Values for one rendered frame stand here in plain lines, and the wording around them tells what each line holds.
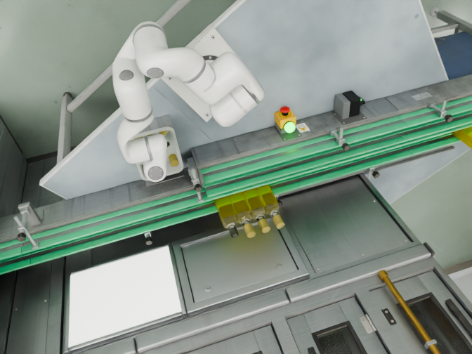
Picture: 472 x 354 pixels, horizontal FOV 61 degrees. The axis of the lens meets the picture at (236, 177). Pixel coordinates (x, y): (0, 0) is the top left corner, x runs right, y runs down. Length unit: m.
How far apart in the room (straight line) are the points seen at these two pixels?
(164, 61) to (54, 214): 0.95
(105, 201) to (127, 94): 0.71
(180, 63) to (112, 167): 0.78
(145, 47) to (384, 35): 1.06
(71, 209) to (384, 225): 1.28
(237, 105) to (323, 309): 0.79
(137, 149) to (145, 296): 0.58
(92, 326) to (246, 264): 0.60
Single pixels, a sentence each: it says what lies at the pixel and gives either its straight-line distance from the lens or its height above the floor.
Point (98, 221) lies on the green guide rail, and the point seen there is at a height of 0.91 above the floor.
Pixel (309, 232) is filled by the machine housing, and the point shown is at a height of 1.11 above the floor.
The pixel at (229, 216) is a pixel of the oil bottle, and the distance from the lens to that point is 1.54.
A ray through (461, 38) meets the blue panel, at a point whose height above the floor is 0.40.
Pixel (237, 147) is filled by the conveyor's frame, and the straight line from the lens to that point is 1.64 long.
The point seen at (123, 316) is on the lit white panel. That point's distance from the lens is 1.57.
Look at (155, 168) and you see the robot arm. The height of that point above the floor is 1.08.
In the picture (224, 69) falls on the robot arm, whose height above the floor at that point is 1.12.
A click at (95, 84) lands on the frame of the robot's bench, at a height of 0.20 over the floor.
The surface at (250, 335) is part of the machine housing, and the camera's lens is 1.48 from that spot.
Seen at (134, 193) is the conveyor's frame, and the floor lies 0.83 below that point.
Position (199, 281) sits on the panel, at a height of 1.20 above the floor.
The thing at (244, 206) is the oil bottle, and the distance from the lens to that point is 1.57.
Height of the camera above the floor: 2.10
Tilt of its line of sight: 47 degrees down
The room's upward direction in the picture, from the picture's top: 156 degrees clockwise
